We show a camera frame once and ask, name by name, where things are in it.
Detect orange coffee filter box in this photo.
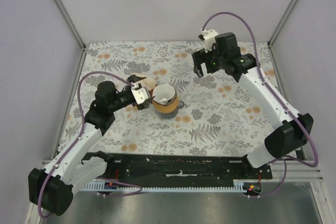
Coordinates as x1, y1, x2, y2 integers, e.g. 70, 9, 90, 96
133, 72, 157, 95

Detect white paper coffee filter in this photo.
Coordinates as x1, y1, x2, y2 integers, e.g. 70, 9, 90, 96
152, 83, 176, 105

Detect grey glass carafe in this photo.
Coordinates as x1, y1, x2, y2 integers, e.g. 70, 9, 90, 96
156, 100, 184, 119

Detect round wooden dripper stand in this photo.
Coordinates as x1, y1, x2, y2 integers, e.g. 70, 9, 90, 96
152, 97, 179, 114

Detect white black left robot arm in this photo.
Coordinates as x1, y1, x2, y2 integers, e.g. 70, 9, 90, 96
28, 74, 153, 219

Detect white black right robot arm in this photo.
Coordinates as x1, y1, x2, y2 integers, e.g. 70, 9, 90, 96
192, 29, 313, 179

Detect floral tablecloth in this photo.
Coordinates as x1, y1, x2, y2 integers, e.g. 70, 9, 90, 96
58, 41, 273, 156

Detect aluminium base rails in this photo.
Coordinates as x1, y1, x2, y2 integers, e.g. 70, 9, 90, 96
31, 140, 326, 183

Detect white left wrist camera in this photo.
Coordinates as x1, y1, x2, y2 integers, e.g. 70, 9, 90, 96
131, 82, 151, 105

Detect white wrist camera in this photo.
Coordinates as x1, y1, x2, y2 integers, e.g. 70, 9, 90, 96
131, 82, 151, 105
200, 29, 219, 52

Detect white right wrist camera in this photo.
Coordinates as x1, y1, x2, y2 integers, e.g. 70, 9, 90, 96
200, 29, 219, 52

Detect aluminium frame post right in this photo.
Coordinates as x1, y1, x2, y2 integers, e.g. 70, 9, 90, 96
267, 0, 300, 48

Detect aluminium frame post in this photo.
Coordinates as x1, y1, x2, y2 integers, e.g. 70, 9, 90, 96
53, 0, 86, 51
267, 0, 300, 48

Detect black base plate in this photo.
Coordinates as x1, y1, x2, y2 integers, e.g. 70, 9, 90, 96
81, 153, 274, 182

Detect aluminium frame post left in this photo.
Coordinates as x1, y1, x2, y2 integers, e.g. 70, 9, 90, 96
53, 0, 86, 51

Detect light blue cable duct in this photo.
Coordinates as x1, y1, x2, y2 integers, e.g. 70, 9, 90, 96
82, 179, 259, 192

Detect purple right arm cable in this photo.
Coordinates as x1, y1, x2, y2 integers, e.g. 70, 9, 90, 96
201, 12, 320, 199

